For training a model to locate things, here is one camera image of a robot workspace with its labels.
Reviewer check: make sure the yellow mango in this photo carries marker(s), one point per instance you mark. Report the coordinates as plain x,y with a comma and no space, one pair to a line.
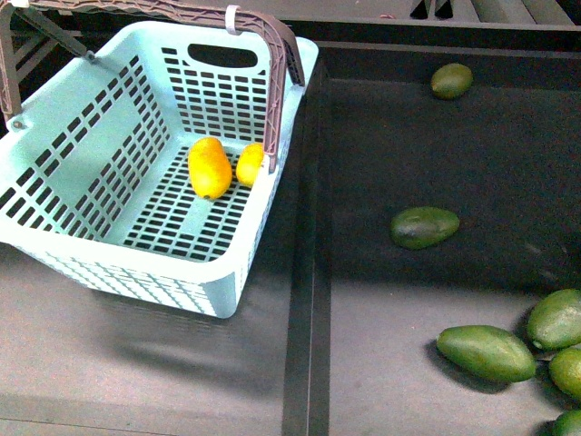
209,168

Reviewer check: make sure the green avocado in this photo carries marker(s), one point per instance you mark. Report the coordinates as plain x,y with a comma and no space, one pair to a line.
421,227

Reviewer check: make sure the green mango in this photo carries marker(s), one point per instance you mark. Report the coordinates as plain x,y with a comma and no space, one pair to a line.
488,352

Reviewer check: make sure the light blue plastic basket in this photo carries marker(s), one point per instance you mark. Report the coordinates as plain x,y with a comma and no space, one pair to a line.
94,176

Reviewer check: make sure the brown basket handle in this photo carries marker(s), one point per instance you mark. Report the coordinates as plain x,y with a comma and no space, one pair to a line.
280,40

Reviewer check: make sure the yellow lemon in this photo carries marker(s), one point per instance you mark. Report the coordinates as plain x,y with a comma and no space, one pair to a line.
249,164

